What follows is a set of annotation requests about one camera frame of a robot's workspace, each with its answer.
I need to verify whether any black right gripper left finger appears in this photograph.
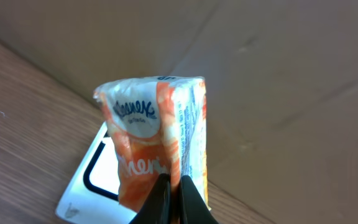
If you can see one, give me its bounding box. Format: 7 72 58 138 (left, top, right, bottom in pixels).
129 174 171 224

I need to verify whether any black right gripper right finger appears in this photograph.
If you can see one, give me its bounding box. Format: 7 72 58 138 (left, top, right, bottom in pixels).
179 175 218 224

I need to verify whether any orange Kleenex tissue pack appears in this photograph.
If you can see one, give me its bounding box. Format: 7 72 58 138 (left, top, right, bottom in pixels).
93 77 208 212

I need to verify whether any white barcode scanner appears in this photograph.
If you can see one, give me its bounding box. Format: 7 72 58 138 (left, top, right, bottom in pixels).
55 124 136 224

